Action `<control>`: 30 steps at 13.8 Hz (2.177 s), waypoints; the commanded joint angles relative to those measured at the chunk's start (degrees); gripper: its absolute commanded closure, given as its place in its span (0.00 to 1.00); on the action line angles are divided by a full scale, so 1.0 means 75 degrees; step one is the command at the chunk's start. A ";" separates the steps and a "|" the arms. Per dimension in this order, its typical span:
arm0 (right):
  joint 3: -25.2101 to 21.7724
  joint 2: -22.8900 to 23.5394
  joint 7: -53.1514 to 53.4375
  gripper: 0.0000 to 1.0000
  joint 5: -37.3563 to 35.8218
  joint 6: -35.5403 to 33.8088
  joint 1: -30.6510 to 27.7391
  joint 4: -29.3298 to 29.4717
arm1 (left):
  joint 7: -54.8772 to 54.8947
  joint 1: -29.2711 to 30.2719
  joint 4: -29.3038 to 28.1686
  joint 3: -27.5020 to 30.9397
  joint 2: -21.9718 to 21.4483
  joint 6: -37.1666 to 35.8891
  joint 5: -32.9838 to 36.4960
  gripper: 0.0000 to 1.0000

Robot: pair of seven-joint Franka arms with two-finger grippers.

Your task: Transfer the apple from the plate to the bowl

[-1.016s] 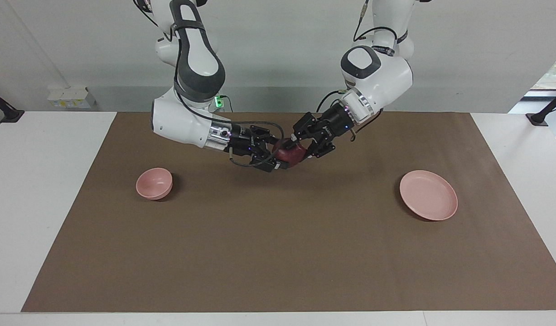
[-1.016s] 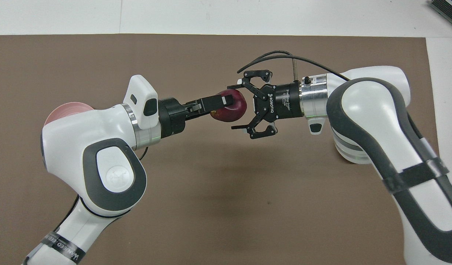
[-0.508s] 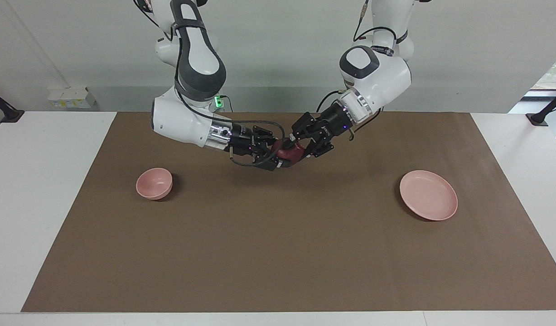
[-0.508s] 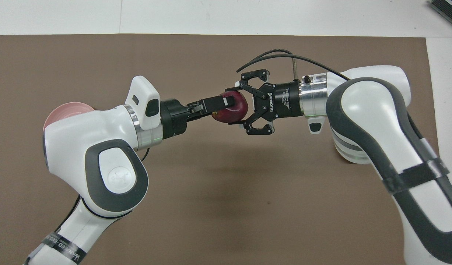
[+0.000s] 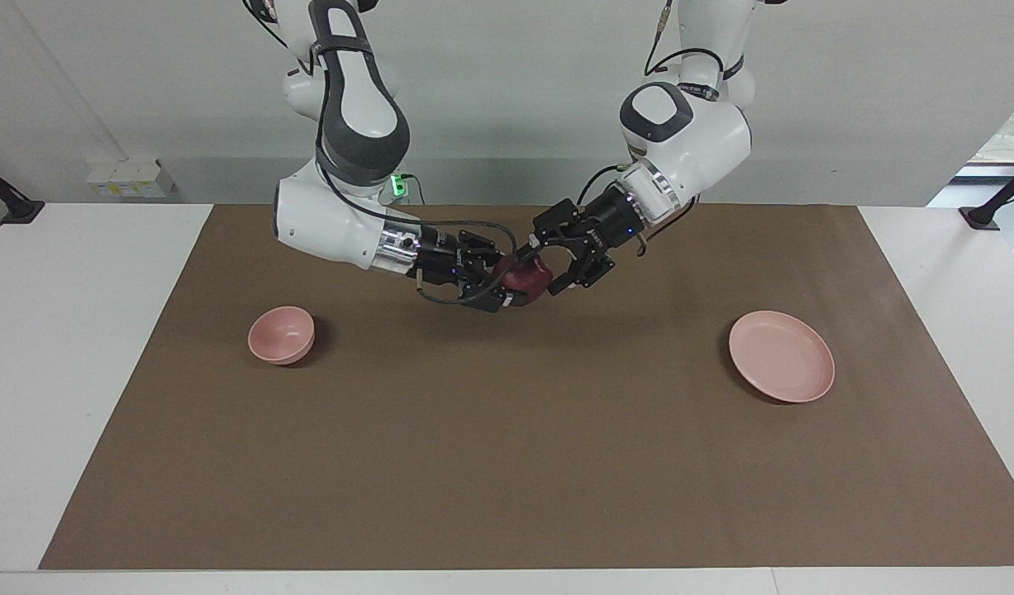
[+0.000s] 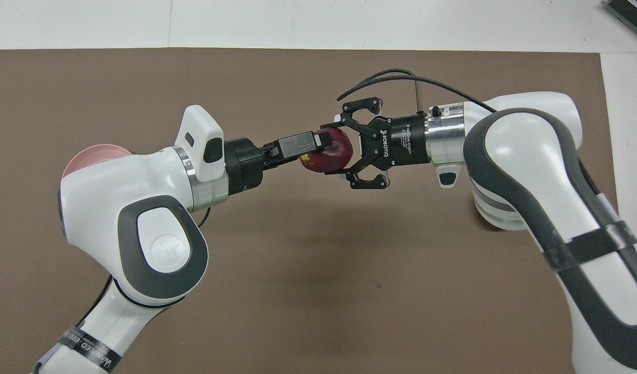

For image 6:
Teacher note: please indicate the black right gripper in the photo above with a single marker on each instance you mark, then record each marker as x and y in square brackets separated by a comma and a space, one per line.
[401, 140]

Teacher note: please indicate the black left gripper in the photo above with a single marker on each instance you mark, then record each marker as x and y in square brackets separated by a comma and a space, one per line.
[243, 166]

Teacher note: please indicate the dark red apple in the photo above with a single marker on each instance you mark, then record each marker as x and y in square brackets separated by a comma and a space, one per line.
[334, 156]

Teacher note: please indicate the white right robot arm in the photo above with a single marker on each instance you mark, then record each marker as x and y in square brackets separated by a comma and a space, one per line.
[520, 156]

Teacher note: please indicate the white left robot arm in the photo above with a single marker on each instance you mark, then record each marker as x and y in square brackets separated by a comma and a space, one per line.
[141, 182]

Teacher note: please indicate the pink plate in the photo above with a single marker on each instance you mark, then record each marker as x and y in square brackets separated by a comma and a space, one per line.
[97, 153]

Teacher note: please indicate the brown table mat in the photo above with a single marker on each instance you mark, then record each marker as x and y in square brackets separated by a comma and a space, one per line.
[323, 285]

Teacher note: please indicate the black ribbed device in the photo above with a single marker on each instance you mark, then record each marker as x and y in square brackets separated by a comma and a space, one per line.
[632, 10]

